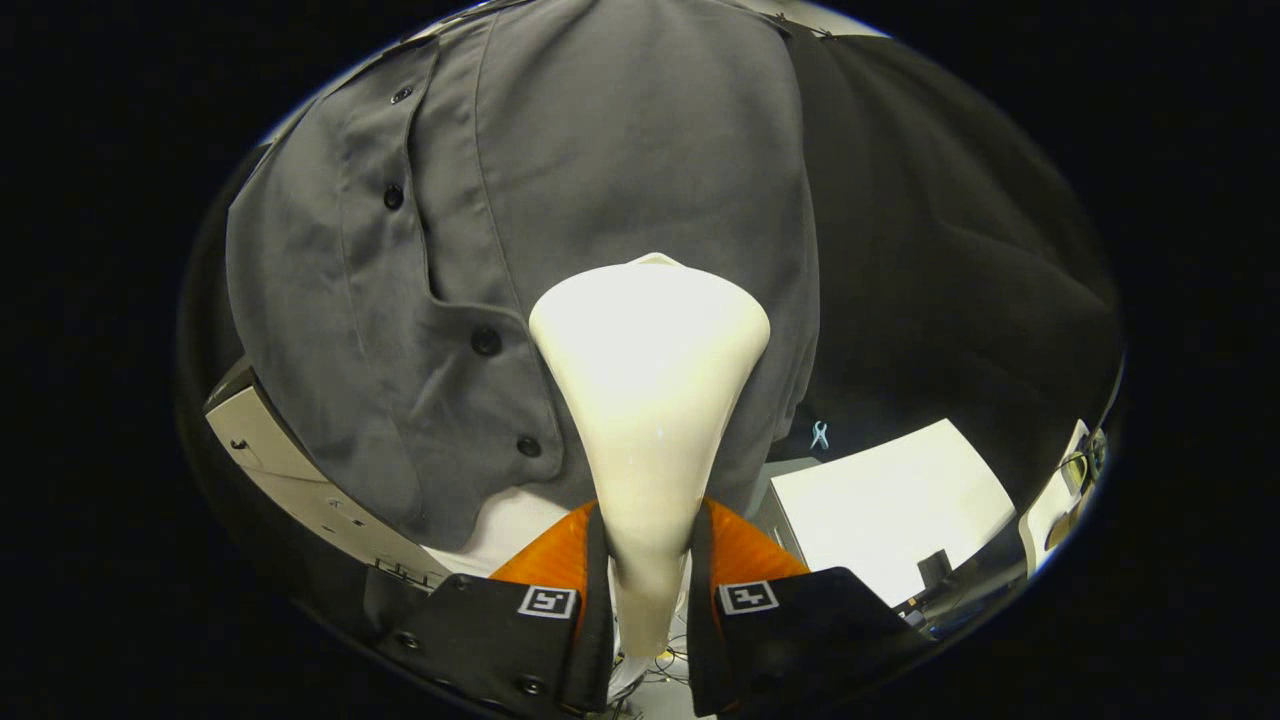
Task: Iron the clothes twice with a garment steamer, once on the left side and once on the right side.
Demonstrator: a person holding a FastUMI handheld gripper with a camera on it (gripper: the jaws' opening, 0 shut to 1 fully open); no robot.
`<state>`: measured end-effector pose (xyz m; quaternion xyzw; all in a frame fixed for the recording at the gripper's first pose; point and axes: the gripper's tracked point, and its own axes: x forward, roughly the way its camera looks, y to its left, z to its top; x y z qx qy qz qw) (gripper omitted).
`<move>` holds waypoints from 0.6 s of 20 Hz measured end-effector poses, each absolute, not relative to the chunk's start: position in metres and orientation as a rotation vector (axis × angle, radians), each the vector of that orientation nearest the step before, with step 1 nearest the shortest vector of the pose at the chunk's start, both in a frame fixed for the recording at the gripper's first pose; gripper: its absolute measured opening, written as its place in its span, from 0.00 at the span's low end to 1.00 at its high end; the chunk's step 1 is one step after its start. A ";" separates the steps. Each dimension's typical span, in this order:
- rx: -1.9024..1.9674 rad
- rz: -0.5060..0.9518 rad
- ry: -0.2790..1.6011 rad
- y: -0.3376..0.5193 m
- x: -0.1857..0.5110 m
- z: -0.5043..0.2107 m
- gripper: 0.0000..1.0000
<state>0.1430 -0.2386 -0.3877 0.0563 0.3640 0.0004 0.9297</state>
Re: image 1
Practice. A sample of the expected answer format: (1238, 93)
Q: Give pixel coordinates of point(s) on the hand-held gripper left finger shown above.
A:
(598, 640)

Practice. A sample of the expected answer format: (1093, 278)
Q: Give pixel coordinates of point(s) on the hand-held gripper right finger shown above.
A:
(700, 640)

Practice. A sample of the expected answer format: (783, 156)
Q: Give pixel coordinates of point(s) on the white garment steamer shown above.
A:
(650, 380)

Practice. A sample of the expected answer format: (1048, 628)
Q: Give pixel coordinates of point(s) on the grey button shirt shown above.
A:
(620, 150)

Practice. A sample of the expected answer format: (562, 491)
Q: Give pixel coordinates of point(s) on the white mannequin torso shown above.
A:
(510, 530)

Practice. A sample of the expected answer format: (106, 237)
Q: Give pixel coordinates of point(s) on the grey metal panel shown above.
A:
(780, 480)

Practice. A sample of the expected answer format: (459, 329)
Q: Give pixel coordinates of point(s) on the white table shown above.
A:
(890, 510)

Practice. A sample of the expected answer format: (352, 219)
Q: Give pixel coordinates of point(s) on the light blue clip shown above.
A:
(819, 436)

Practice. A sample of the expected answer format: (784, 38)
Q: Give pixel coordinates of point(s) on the small black box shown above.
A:
(935, 568)

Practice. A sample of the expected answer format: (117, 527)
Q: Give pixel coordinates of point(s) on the grey drawer cabinet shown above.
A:
(290, 470)

